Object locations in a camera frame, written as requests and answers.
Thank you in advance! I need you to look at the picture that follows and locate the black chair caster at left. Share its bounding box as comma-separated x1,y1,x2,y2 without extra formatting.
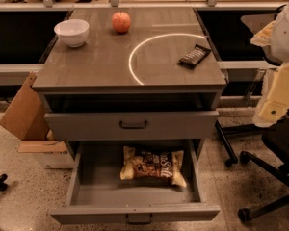
0,174,8,192

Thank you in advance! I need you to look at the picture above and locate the dark side table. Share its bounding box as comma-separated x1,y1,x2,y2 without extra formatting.
215,13,289,168

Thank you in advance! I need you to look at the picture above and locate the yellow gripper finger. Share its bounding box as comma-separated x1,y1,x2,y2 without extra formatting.
252,63,289,128
250,21,275,47

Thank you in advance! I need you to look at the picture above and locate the white bowl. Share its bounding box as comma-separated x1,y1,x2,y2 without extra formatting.
54,19,90,47

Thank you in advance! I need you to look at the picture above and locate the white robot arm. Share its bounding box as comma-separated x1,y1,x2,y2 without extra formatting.
250,3,289,127

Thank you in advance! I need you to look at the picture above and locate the brown chip bag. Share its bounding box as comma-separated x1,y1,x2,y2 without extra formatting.
120,146,187,188

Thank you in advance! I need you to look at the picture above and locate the grey open middle drawer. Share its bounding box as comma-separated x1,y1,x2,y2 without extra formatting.
50,140,220,225

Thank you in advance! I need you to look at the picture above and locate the grey upper drawer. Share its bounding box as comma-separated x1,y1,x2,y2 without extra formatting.
44,111,219,141

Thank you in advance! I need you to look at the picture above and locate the red apple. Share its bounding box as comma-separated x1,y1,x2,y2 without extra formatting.
112,12,131,34

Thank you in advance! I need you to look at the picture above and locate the black snack bar wrapper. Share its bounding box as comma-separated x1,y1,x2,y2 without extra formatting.
178,44,211,69

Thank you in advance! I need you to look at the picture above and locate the brown cardboard box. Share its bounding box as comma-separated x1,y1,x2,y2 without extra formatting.
0,71,75,170

